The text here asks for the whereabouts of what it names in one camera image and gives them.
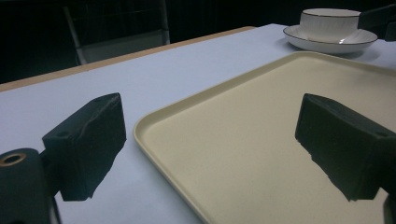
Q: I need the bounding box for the white saucer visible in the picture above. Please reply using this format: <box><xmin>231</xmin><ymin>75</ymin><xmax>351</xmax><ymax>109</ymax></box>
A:
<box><xmin>282</xmin><ymin>24</ymin><xmax>379</xmax><ymax>55</ymax></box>

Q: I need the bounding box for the grey folding chair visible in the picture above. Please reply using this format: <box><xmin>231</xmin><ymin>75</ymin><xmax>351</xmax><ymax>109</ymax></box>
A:
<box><xmin>63</xmin><ymin>0</ymin><xmax>171</xmax><ymax>66</ymax></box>

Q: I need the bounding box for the beige plastic tray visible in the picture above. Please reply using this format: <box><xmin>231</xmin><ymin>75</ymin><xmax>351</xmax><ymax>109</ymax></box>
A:
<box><xmin>133</xmin><ymin>50</ymin><xmax>396</xmax><ymax>224</ymax></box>

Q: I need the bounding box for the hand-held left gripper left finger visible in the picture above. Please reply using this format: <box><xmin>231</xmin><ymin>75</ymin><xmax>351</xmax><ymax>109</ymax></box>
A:
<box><xmin>41</xmin><ymin>91</ymin><xmax>128</xmax><ymax>203</ymax></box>

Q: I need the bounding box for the white ribbed cup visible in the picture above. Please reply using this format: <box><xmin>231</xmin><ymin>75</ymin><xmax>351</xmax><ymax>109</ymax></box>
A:
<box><xmin>299</xmin><ymin>7</ymin><xmax>362</xmax><ymax>44</ymax></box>

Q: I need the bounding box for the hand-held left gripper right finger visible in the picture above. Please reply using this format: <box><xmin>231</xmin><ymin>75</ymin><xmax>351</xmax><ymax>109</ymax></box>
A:
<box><xmin>294</xmin><ymin>92</ymin><xmax>396</xmax><ymax>202</ymax></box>

